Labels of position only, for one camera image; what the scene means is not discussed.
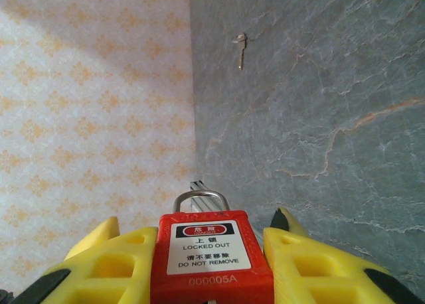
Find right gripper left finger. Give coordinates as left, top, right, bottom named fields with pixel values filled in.
left=9, top=216, right=159, bottom=304

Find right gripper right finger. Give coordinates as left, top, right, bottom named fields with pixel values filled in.
left=262, top=206, right=425, bottom=304

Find red safety padlock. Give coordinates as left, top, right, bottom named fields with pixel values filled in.
left=151, top=190, right=275, bottom=304

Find small metal key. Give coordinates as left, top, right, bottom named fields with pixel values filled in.
left=231, top=33, right=248, bottom=71

